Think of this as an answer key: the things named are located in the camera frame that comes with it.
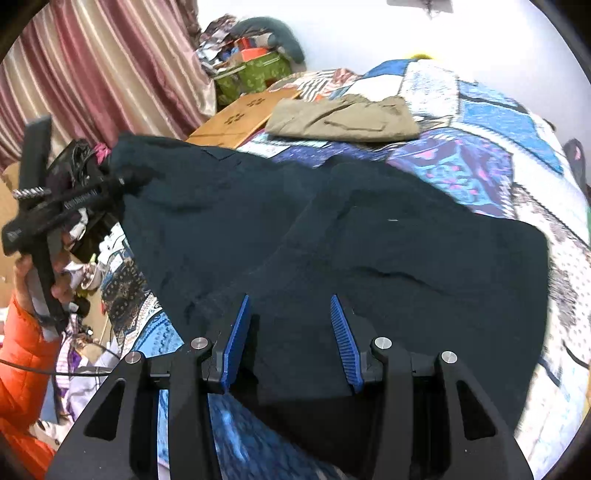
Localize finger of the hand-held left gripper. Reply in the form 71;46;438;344
103;167;145;204

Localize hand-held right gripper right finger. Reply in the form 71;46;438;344
329;294;533;480

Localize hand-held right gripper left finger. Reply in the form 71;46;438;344
46;294;253;480

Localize black pants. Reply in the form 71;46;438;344
108;131;551;464

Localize person's left forearm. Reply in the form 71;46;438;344
0;293;68;480

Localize khaki pants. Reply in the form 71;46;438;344
265;94;422;144

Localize person's left hand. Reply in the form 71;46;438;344
13;232;75;318

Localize pile of floor clutter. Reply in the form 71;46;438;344
59;217;126;428

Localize striped curtain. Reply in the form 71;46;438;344
0;0;219;172

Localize wooden folding table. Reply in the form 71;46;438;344
185;87;304;151

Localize pile of papers and boxes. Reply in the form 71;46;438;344
196;14;279;71

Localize green storage bag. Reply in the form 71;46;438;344
213;51;294;108

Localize grey plush pillow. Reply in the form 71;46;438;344
228;17;306;64

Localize blue patchwork blanket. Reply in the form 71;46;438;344
99;58;591;480

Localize grey backpack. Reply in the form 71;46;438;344
563;137;591;195

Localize black cable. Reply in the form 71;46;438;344
0;342;123;376

